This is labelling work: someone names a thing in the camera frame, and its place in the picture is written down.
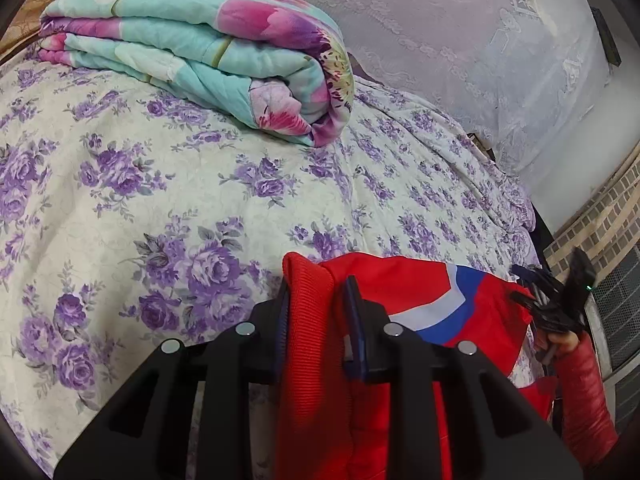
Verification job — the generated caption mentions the purple floral bed sheet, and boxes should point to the purple floral bed sheet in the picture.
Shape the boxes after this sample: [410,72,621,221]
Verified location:
[0,52,543,480]

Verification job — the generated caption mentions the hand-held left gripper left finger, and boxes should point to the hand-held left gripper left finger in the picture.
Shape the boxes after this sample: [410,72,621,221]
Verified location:
[52,279,291,480]

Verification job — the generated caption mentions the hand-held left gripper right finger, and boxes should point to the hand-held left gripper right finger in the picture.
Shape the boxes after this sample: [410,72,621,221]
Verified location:
[344,276,583,480]

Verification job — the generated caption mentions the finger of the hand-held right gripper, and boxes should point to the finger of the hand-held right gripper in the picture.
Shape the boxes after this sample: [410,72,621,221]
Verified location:
[509,290,547,312]
[511,265,555,287]

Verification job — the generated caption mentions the red pants with striped band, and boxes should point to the red pants with striped band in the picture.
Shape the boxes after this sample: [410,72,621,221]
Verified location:
[274,251,558,480]

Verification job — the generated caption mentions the orange patterned pillow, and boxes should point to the orange patterned pillow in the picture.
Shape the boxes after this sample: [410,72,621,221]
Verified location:
[0,0,122,61]

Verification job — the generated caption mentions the person's right hand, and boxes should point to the person's right hand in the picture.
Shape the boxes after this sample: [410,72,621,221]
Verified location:
[542,332,581,364]

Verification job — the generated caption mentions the person's right forearm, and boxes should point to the person's right forearm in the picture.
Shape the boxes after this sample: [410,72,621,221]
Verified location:
[550,335,621,468]

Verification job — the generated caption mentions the brick patterned panel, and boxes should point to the brick patterned panel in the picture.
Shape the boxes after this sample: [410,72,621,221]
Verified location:
[542,142,640,273]

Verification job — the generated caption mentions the grey mesh panel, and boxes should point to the grey mesh panel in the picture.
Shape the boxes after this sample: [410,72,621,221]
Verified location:
[585,255,640,378]

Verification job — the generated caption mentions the white lace curtain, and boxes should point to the white lace curtain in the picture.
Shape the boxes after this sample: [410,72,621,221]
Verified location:
[120,0,613,191]

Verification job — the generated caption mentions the folded floral quilt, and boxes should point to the folded floral quilt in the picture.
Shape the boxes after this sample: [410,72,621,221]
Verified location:
[37,0,357,148]

